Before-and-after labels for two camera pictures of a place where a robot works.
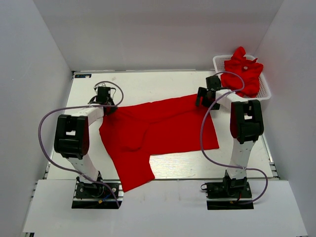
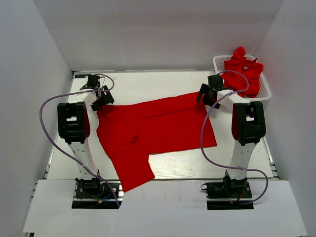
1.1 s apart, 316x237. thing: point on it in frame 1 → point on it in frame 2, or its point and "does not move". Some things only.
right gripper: (202, 94) does not move
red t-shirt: (132, 134) does not move
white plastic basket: (264, 92) does not move
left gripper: (110, 107) → (104, 99)
